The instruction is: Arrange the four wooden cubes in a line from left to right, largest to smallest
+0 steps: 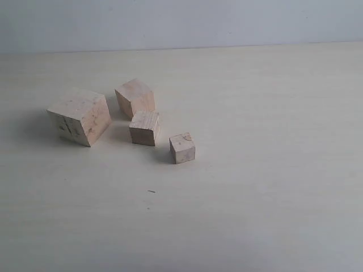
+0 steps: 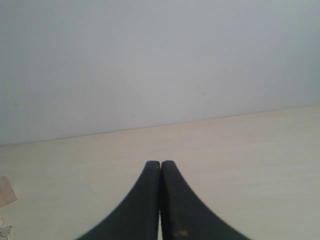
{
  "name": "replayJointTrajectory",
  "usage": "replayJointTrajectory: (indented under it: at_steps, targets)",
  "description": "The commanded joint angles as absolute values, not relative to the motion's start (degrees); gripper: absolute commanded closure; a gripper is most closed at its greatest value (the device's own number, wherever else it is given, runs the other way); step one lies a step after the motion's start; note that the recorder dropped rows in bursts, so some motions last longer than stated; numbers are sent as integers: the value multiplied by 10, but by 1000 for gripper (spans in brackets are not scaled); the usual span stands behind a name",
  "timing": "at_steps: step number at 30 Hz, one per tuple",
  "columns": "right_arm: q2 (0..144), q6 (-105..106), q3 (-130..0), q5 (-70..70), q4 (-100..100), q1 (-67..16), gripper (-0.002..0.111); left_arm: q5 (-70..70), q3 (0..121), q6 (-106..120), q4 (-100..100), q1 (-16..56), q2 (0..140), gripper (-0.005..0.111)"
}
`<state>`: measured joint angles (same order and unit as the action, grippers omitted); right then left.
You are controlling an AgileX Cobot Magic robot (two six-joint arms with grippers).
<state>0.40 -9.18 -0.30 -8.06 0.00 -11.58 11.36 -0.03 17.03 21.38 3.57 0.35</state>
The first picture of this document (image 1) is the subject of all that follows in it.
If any smallest wooden cube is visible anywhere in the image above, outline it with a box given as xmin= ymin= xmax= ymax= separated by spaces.
xmin=169 ymin=133 xmax=196 ymax=164

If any second largest wooden cube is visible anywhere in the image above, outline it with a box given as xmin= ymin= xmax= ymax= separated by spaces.
xmin=115 ymin=78 xmax=155 ymax=119

